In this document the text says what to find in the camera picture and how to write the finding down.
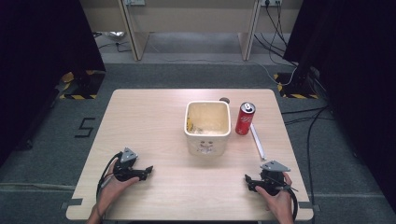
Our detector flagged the light wooden desk frame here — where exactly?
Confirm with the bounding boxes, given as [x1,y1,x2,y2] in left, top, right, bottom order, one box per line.
[78,0,304,63]

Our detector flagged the thin black floor cable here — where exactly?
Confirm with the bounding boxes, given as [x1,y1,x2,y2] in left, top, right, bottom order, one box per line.
[96,39,133,54]

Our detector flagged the black stand base striped tape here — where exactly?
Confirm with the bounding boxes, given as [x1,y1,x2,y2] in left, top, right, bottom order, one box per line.
[58,69,106,101]
[273,71,320,100]

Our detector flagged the black cables from socket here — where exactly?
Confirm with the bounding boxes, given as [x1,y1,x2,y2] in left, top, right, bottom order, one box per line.
[253,3,299,68]

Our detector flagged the red soda can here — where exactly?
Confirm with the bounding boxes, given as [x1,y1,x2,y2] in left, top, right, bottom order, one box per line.
[234,102,257,136]

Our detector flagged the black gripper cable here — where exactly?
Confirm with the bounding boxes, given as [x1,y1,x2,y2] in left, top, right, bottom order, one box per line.
[279,184,300,222]
[95,151,124,201]

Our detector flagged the person's right hand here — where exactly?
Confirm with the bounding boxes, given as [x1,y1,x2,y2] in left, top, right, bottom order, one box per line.
[255,173,295,219]

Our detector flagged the person's left hand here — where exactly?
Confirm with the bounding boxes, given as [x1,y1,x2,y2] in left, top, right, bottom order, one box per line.
[96,160,140,213]

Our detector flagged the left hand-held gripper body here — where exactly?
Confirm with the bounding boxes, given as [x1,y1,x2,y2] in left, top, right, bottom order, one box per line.
[112,147,141,183]

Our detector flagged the black floor cables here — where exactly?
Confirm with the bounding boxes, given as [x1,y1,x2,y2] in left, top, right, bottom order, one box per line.
[280,105,335,203]

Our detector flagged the black curtain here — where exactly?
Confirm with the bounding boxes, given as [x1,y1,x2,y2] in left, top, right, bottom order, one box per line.
[0,0,106,167]
[282,0,396,216]

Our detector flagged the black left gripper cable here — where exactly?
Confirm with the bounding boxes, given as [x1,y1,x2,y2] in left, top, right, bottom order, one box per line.
[95,151,124,201]

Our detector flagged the crumpled silver foil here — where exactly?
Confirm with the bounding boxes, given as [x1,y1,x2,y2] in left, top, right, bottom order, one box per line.
[103,30,126,42]

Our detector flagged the cream square plastic bin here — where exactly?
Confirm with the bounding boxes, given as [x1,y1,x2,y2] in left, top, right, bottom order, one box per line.
[183,100,233,158]

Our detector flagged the white flat strip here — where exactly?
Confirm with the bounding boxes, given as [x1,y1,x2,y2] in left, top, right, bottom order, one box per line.
[249,122,268,162]

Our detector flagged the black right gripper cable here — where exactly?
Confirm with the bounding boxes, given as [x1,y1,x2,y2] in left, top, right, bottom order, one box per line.
[279,184,300,222]

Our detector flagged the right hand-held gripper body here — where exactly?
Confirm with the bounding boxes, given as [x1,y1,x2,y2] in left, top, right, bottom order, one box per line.
[256,160,291,197]

